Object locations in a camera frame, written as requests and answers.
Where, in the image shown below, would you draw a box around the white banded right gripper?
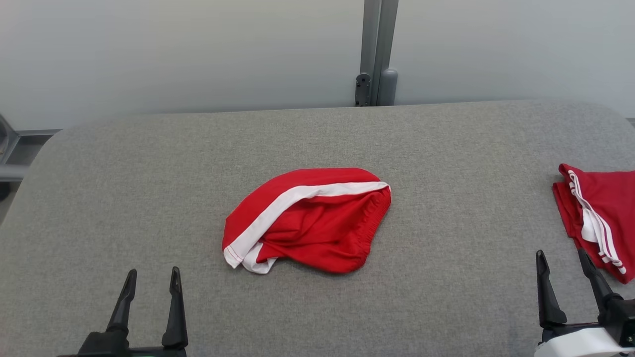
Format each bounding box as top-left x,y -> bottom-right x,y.
535,248 -> 635,357

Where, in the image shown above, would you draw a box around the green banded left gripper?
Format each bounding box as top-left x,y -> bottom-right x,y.
106,266 -> 189,357

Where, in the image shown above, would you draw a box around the red and white striped shirt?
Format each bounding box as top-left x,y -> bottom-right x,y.
552,163 -> 635,285

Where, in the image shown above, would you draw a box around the red shorts with white band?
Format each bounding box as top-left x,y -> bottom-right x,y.
222,168 -> 392,275

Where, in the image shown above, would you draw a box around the grey fabric sofa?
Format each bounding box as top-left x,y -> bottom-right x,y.
0,101 -> 635,357

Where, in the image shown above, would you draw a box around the dark grey hinge bracket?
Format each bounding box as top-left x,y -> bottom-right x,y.
354,73 -> 372,107

